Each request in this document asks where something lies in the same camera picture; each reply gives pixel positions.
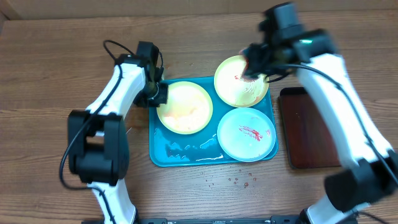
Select green plate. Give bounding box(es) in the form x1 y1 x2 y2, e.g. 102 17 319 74
214 55 269 108
156 81 213 134

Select green plate top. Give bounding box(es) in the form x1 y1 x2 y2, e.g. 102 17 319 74
214 55 269 108

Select light blue plate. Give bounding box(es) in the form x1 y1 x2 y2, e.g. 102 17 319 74
217 108 276 162

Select orange green scrub sponge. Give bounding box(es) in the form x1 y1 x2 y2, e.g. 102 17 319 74
239 48 252 80

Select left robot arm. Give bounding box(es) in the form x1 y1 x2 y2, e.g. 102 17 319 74
58 41 168 223

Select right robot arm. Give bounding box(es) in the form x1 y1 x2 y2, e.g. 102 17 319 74
243 2 397 223

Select teal plastic tray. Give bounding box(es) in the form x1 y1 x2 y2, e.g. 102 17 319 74
149 77 279 167

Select black tray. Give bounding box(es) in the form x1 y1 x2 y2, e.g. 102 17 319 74
279 87 340 169

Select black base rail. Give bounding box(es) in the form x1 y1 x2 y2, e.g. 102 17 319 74
133 215 299 224

